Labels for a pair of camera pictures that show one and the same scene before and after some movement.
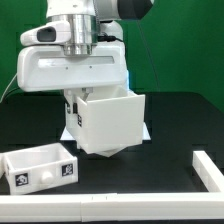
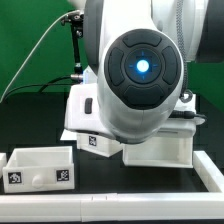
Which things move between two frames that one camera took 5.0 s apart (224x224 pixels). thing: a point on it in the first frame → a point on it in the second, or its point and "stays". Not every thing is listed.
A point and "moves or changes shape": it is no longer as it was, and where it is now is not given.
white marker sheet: x=67 y=136 stays
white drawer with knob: x=40 y=168 moves or changes shape
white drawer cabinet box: x=107 y=121 moves or changes shape
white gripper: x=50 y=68 → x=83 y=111
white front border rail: x=111 y=207 stays
